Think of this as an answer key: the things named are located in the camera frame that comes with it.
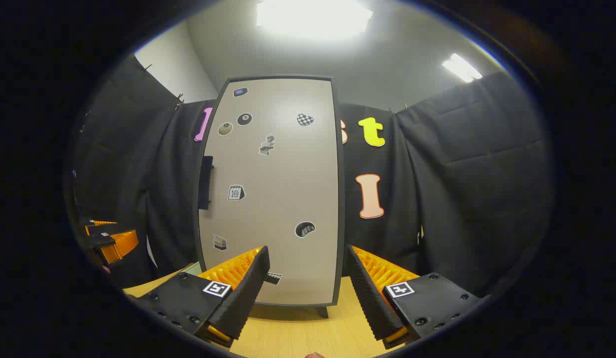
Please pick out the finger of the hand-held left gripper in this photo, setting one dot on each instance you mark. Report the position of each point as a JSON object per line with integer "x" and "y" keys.
{"x": 121, "y": 243}
{"x": 96, "y": 228}

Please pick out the beige cabinet door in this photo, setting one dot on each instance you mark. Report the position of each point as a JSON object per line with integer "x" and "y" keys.
{"x": 278, "y": 199}

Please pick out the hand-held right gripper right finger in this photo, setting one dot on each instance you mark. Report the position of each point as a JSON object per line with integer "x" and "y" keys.
{"x": 367, "y": 298}

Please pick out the large ceiling light panel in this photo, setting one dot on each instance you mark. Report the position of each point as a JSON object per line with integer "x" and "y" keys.
{"x": 312, "y": 17}

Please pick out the small ceiling light panel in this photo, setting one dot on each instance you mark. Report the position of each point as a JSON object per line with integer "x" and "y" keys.
{"x": 462, "y": 68}

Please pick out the grey cabinet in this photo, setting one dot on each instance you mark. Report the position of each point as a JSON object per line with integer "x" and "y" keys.
{"x": 322, "y": 312}

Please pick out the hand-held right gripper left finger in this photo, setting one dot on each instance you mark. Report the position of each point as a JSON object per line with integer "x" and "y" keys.
{"x": 248, "y": 293}

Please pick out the black backdrop cloth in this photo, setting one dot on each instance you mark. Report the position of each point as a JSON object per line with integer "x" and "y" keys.
{"x": 462, "y": 199}

